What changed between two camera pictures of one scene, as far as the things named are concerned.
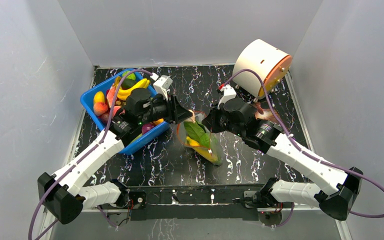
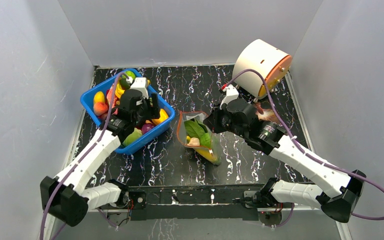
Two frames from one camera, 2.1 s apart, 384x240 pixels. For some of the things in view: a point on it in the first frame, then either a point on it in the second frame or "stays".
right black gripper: [216, 118] stays
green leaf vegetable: [197, 132] stays
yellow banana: [204, 151] stays
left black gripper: [174, 110] → [153, 112]
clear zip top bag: [192, 132] stays
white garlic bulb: [192, 118] → [194, 141]
